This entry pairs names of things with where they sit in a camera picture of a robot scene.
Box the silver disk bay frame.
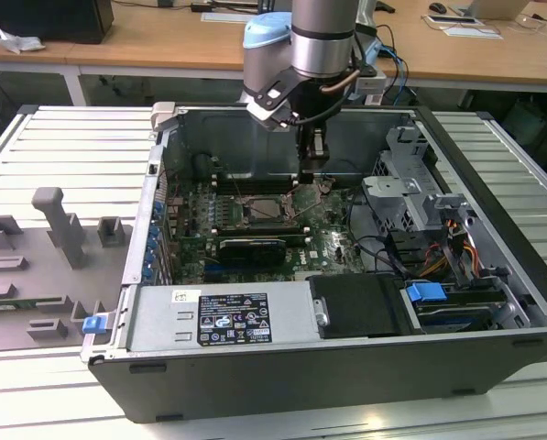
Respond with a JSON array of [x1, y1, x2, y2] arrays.
[[399, 274, 533, 338]]

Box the black desk cable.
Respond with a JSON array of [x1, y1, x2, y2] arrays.
[[374, 23, 410, 91]]

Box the crumpled white paper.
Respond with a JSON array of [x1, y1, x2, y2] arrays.
[[0, 25, 46, 55]]

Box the black box on desk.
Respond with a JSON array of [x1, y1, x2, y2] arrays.
[[0, 0, 115, 46]]

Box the silver metal drive cage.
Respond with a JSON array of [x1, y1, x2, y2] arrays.
[[359, 124, 478, 235]]

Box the silver power supply unit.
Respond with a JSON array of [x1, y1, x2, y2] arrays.
[[128, 281, 323, 352]]

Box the white paper sheet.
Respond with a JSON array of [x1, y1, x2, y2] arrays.
[[442, 26, 504, 40]]

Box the CPU socket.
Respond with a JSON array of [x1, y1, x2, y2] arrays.
[[238, 194, 301, 226]]

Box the grey case latch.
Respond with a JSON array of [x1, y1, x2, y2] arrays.
[[149, 101, 179, 135]]

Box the black graphics card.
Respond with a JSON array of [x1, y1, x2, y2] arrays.
[[217, 236, 288, 267]]

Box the black open PC case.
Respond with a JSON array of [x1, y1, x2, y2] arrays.
[[80, 101, 547, 425]]

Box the green motherboard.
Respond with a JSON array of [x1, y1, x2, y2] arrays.
[[165, 176, 370, 285]]

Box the white flat device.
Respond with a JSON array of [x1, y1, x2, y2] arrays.
[[421, 13, 483, 28]]

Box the white printed sheet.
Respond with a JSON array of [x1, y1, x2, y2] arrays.
[[200, 11, 258, 24]]

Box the silver laptop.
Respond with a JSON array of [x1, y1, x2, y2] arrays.
[[451, 0, 531, 22]]

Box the black plastic shroud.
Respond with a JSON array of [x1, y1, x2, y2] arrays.
[[308, 272, 415, 340]]

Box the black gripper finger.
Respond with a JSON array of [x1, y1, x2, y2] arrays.
[[299, 126, 331, 185]]

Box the clear safety glasses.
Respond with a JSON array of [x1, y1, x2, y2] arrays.
[[510, 12, 547, 34]]

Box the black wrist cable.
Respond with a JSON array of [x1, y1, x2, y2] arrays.
[[279, 68, 362, 127]]

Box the blue case latch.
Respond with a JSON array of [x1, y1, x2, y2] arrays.
[[82, 314, 108, 335]]

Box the long wooden desk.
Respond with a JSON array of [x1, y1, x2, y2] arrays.
[[0, 0, 547, 107]]

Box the hard disk in blue carrier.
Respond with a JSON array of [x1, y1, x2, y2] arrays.
[[404, 282, 506, 335]]

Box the coloured power wire bundle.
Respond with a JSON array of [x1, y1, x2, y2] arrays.
[[417, 218, 480, 279]]

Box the black RAM slot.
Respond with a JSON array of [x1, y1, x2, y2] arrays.
[[215, 182, 297, 193], [215, 222, 304, 233], [215, 230, 312, 242], [215, 175, 297, 185]]

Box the black internal cable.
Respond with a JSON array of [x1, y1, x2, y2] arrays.
[[347, 185, 411, 281]]

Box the grey parts rack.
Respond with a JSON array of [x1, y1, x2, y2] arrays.
[[0, 186, 136, 354]]

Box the blue cable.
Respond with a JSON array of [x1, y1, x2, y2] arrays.
[[381, 43, 410, 106]]

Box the black round board component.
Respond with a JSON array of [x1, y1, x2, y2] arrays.
[[191, 152, 215, 179]]

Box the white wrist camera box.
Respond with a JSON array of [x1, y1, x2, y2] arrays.
[[246, 78, 300, 133]]

